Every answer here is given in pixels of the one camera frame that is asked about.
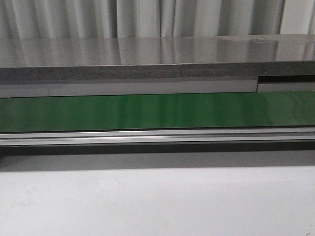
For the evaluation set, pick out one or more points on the white pleated curtain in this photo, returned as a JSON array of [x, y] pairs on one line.
[[25, 19]]

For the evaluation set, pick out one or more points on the grey rear guide rail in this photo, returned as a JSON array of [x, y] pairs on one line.
[[157, 86]]

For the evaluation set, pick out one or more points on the green conveyor belt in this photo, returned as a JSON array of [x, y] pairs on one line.
[[157, 111]]

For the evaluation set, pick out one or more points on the grey speckled stone slab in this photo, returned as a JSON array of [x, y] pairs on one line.
[[38, 60]]

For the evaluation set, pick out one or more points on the aluminium conveyor side rail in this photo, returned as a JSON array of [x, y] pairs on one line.
[[172, 136]]

